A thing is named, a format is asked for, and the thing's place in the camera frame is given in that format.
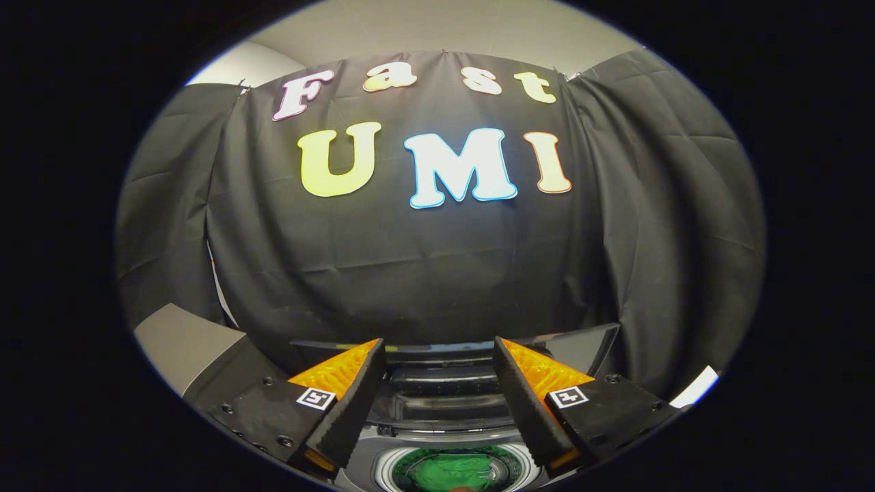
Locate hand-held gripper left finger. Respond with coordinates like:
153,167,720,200
205,338,388,476

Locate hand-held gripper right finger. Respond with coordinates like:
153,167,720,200
492,336,686,478

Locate green polo shirt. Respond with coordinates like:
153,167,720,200
393,448,520,492

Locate black backdrop cloth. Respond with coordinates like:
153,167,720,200
115,48,768,405

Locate grey cabinet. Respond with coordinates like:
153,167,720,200
133,303,291,426

